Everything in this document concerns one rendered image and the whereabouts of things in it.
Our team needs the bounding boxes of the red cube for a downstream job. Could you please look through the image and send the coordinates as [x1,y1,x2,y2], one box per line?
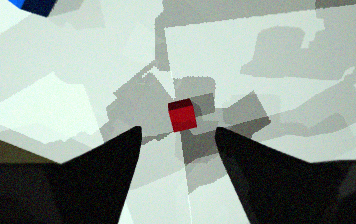
[168,98,197,132]

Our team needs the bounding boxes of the blue cube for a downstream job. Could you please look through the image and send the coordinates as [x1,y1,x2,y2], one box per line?
[9,0,56,18]

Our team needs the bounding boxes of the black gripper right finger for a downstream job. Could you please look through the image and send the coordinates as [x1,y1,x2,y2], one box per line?
[215,127,356,224]

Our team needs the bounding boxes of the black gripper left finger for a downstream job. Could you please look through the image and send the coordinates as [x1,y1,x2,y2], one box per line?
[0,126,142,224]

